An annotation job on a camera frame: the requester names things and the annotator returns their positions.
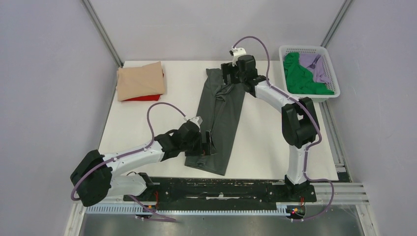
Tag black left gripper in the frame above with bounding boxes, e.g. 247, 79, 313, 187
181, 129, 217, 156

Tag grey t shirt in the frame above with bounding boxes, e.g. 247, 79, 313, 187
184, 68, 245, 176

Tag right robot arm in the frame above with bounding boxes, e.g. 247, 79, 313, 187
221, 55, 321, 201

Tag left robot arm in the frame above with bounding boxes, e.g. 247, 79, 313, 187
70, 120, 217, 207

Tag red folded t shirt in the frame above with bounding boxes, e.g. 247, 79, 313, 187
124, 71, 166, 101

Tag green t shirt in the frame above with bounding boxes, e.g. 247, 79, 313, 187
283, 52, 334, 95

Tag white plastic laundry basket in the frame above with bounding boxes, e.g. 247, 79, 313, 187
279, 45, 340, 102

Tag purple t shirt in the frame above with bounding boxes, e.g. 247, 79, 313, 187
299, 53, 331, 85

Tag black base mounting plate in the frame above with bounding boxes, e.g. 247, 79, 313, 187
137, 177, 317, 210

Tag beige folded t shirt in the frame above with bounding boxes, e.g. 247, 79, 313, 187
116, 61, 166, 101

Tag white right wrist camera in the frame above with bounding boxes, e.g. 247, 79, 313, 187
229, 47, 247, 66

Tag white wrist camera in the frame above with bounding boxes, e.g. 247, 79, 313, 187
184, 116, 203, 127
229, 47, 247, 66

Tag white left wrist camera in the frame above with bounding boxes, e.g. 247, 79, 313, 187
184, 116, 203, 127

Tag aluminium frame rail right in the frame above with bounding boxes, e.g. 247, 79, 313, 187
321, 0, 354, 48

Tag aluminium frame rail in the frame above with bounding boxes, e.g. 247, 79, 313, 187
81, 0, 123, 67
321, 0, 354, 48

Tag white slotted cable duct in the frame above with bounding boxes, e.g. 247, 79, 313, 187
85, 204, 288, 216

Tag aluminium frame rail left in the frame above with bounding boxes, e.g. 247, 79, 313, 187
81, 0, 123, 67

